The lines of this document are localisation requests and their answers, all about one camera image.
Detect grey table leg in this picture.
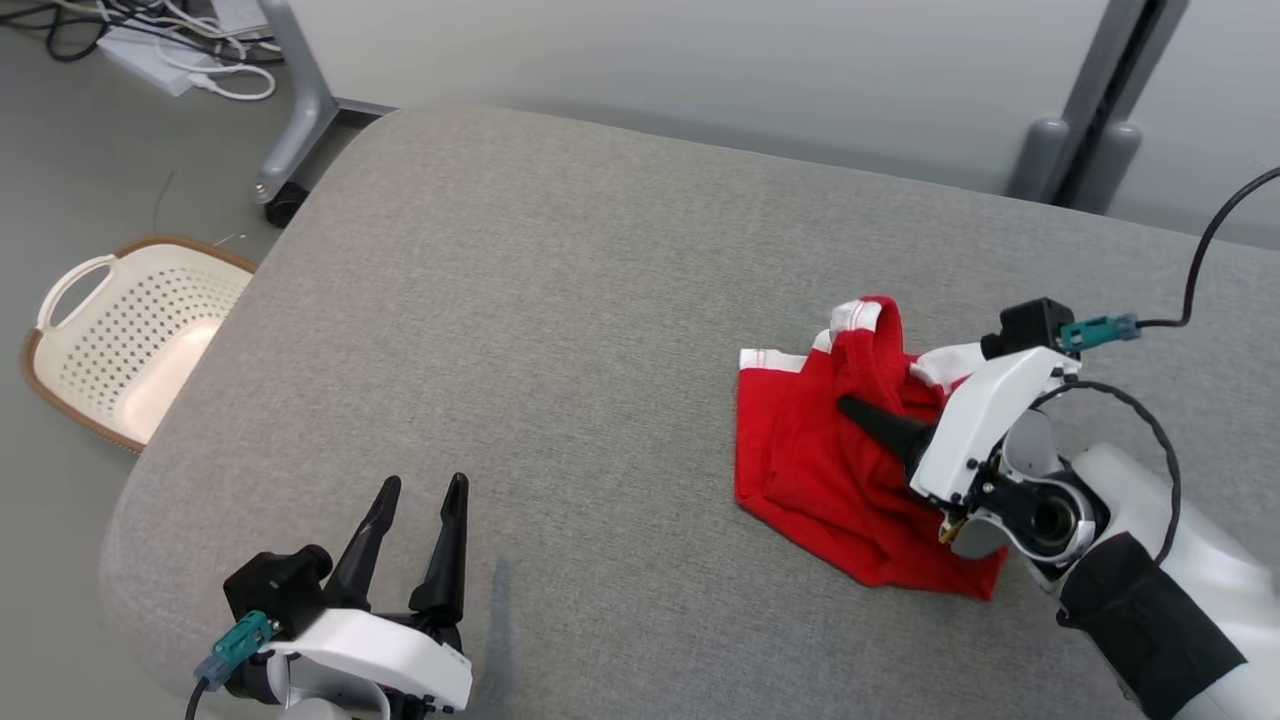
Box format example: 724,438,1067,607
250,0,398,228

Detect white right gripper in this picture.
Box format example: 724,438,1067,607
836,345,1084,513

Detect white floor cable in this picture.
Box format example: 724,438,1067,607
160,40,279,103

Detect black floor cable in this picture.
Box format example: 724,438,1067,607
0,0,111,63

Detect cream perforated laundry basket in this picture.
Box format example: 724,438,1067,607
20,235,259,456

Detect grey metal partition post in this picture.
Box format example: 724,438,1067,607
1040,0,1191,211

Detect left camera cable teal plug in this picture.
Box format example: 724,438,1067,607
185,610,283,720

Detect small white flat box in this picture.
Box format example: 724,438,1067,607
210,0,271,36

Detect thin black right gripper cable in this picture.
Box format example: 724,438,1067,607
1028,380,1183,569

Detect right camera cable teal plug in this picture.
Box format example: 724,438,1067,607
1060,165,1280,353

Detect camera cable teal plug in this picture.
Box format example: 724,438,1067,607
185,610,283,720
1060,165,1280,353

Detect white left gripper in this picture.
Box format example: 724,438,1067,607
225,472,474,716

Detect white power adapter box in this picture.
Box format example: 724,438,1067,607
100,25,216,98

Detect red shorts white side stripes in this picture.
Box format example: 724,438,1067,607
734,295,1011,603

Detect grey rounded post foot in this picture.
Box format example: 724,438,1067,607
1005,118,1071,204
1068,120,1143,216

